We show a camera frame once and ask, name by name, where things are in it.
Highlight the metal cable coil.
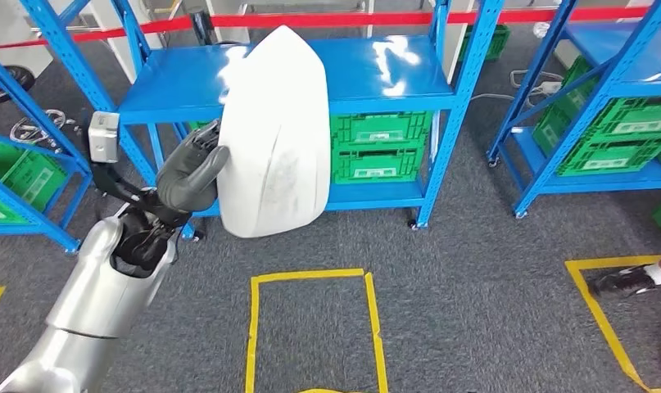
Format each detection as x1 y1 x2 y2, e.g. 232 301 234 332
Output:
8 108 85 151

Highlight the white plastic shell part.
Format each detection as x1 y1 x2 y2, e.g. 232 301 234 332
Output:
217 25 333 240

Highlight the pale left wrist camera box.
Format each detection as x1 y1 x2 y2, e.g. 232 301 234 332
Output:
87 111 121 165

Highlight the blue metal shelf rack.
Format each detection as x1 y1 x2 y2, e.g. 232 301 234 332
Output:
17 0 506 242
0 46 93 255
487 0 661 219

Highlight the black stanchion post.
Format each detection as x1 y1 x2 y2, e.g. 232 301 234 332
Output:
188 6 218 47

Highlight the white power strip cable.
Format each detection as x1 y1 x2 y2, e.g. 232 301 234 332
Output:
469 69 564 108

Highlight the red barrier belt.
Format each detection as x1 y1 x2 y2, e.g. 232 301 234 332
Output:
0 5 661 51

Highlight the person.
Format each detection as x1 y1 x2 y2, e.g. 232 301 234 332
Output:
587 249 661 375

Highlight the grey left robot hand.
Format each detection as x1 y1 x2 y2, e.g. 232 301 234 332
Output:
155 120 231 214

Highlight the black wheel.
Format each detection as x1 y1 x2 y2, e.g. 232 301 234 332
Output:
0 65 37 106

